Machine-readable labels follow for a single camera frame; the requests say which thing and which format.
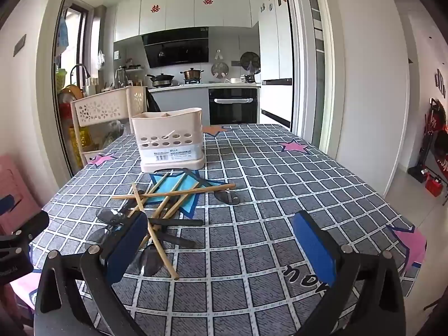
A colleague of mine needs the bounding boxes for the pink chair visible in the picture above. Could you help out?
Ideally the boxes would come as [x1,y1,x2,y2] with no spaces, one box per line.
[0,155,41,233]

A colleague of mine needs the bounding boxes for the copper cooking pot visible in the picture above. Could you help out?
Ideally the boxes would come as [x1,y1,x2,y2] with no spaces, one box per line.
[180,67,205,80]

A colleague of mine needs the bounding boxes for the grey kitchen counter cabinet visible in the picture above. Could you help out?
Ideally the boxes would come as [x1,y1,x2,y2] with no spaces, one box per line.
[147,82,262,127]

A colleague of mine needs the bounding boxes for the black plastic bag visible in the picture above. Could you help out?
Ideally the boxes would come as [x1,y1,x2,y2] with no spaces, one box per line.
[145,89,162,113]

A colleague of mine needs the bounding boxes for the dark wall frames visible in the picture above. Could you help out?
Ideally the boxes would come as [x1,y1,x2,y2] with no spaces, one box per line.
[434,68,447,97]

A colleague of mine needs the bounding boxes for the black built-in oven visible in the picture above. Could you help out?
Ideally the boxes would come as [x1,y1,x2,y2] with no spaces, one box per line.
[208,87,259,126]

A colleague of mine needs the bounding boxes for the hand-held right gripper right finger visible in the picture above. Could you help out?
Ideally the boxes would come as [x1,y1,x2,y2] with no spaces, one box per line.
[292,211,407,336]

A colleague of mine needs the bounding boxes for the grey checked star tablecloth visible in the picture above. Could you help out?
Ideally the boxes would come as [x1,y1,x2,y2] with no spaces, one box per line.
[7,123,428,336]

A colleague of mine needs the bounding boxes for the red black floor rack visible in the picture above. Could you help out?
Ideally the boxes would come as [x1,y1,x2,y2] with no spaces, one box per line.
[408,98,448,207]

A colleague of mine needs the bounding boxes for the white upper cabinets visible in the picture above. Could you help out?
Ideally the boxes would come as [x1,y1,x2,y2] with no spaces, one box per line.
[114,0,260,43]

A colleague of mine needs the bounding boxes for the spice rack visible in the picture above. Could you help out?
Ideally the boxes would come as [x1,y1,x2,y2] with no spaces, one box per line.
[124,65,146,87]

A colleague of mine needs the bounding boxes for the round dark wall rack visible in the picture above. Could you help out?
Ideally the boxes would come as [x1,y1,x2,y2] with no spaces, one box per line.
[240,51,260,69]

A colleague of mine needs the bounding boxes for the yellow oil bottle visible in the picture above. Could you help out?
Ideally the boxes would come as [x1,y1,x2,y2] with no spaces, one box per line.
[69,126,85,162]

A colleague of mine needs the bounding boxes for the steel kitchen faucet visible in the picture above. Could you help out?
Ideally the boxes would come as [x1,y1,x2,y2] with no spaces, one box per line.
[69,64,92,89]

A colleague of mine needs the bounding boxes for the glass sliding door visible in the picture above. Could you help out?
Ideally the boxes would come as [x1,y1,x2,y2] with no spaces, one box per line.
[290,0,337,155]

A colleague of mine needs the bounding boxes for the wall light switch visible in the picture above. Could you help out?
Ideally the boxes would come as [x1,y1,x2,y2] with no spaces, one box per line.
[13,34,27,57]

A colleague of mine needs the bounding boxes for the red box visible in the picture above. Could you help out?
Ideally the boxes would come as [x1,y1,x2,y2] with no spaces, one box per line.
[425,178,444,197]

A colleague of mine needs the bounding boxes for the wooden chopstick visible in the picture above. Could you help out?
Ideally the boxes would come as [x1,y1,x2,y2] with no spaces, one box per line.
[152,173,191,220]
[132,183,180,281]
[111,183,236,201]
[139,181,204,251]
[127,171,170,218]

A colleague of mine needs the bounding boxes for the black range hood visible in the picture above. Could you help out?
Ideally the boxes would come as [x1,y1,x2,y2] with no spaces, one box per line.
[142,27,210,69]

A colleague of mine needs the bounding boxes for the beige plastic utensil holder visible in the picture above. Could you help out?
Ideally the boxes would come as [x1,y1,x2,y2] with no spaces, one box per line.
[131,107,207,173]

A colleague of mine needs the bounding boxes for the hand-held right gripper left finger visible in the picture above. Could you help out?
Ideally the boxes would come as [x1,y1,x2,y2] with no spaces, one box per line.
[34,212,150,336]

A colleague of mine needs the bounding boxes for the beige plastic storage trolley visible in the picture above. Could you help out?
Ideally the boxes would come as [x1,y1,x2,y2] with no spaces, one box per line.
[70,86,148,169]

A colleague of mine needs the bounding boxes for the black wok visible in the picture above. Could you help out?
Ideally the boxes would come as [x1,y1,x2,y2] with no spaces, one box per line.
[145,73,176,88]

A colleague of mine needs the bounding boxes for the white refrigerator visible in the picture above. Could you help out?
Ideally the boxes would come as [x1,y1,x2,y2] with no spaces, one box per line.
[257,0,295,130]

